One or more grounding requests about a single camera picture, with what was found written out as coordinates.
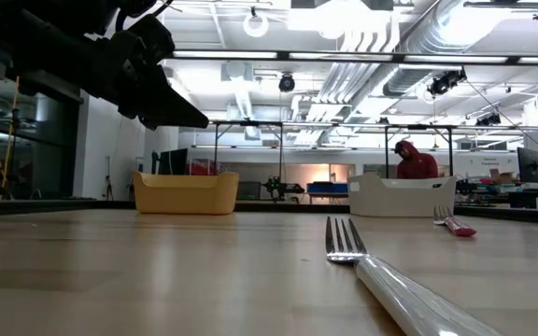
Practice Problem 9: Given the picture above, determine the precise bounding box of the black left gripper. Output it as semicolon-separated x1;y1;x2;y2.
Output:
100;30;209;132

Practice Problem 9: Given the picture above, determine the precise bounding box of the white-handled steel fork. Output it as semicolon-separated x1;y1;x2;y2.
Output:
323;216;506;336

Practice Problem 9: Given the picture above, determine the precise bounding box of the red-handled steel fork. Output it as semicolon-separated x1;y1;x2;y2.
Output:
432;204;478;238

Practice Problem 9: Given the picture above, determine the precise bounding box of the black computer monitor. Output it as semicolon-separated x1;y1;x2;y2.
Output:
156;147;190;177
517;147;538;184

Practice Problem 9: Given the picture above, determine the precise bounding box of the yellow plastic bin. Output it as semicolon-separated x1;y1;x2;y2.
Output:
133;171;241;216

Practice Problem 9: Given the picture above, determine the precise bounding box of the long ceiling light bar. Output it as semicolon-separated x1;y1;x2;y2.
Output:
165;49;538;65

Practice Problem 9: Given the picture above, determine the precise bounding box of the small robot with green lights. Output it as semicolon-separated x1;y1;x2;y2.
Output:
261;175;305;203

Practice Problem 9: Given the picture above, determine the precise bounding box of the blue storage bin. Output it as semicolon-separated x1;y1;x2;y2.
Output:
305;181;354;195

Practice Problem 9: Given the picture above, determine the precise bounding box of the white plastic bin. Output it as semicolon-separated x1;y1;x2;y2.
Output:
347;172;458;218

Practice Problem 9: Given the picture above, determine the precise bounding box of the person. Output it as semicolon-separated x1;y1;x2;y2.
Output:
393;139;440;181

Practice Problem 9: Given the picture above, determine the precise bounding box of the black ceiling track light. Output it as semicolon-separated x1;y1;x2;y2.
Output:
426;68;468;97
475;112;503;128

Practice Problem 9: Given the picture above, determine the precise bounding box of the cardboard box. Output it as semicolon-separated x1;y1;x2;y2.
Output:
488;167;516;186

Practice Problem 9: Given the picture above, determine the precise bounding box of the background work desk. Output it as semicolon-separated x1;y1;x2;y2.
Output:
455;179;538;210

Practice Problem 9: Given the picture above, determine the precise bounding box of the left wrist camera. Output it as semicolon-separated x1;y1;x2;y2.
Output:
128;13;176;63

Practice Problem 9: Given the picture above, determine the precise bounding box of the white hanging ring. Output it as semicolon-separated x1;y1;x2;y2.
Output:
242;12;271;39

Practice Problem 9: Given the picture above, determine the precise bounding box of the black aluminium table frame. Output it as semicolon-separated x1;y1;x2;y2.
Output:
0;198;538;228

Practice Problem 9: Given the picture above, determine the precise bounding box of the black round ceiling camera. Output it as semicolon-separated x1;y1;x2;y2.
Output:
277;72;297;94

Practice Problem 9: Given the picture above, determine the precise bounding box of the silver ventilation duct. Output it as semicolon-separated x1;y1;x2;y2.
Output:
383;0;466;97

